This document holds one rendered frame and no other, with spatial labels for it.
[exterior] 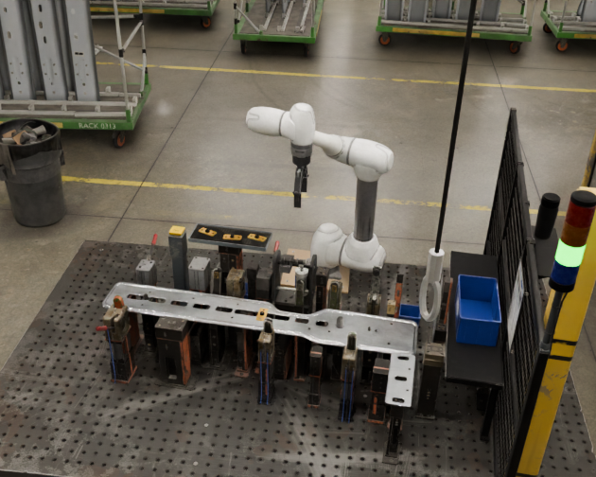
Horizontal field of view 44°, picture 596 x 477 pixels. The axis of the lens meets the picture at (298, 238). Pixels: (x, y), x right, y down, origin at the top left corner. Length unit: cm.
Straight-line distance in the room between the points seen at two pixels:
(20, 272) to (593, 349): 383
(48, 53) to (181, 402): 459
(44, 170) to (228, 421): 305
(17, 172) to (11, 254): 59
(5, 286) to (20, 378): 190
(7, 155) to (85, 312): 206
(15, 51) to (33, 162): 192
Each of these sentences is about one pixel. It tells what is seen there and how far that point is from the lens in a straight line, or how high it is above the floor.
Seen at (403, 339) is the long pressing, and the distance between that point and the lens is 312.
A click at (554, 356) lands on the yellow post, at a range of 250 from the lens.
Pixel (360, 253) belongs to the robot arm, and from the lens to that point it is 372.
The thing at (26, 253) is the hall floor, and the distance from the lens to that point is 565.
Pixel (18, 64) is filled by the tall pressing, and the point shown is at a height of 64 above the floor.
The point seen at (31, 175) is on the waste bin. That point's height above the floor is 46.
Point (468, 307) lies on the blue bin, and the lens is 330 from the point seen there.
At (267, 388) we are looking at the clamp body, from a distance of 317.
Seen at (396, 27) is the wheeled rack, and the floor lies 27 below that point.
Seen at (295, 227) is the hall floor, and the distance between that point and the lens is 566.
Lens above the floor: 301
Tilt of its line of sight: 33 degrees down
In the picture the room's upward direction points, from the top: 1 degrees clockwise
